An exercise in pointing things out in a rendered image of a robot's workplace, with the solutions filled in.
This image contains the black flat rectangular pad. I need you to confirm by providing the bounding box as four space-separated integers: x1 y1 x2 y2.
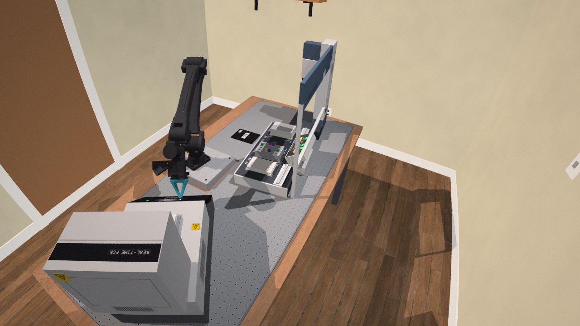
231 129 260 144

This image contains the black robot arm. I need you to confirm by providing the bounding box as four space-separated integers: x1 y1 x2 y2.
152 57 211 176

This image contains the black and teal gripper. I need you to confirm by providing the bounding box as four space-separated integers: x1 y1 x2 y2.
168 159 189 197

